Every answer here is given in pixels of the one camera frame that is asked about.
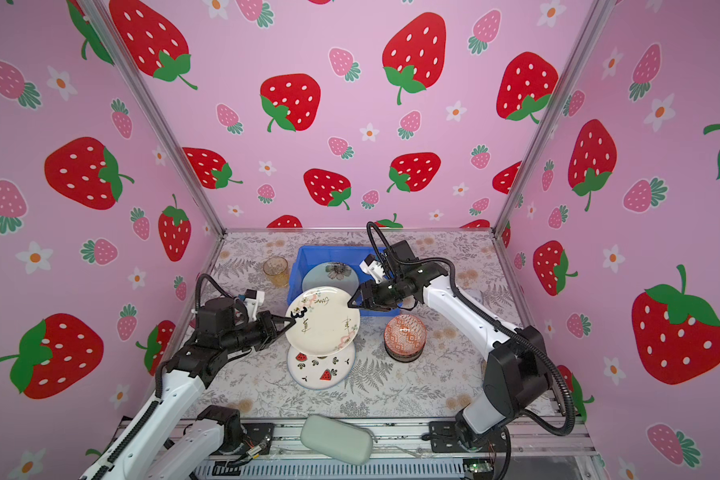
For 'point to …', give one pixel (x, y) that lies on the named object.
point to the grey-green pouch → (337, 439)
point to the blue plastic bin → (352, 255)
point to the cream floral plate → (329, 326)
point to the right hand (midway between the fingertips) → (353, 305)
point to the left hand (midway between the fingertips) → (294, 320)
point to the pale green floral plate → (332, 274)
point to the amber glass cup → (276, 271)
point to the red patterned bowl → (405, 334)
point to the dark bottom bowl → (403, 358)
